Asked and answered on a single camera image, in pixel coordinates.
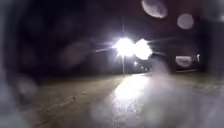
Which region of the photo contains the wet dark asphalt path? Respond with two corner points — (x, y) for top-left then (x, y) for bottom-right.
(84, 72), (224, 128)

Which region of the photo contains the dark grass verge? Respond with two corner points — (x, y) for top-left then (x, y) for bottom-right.
(19, 74), (126, 128)

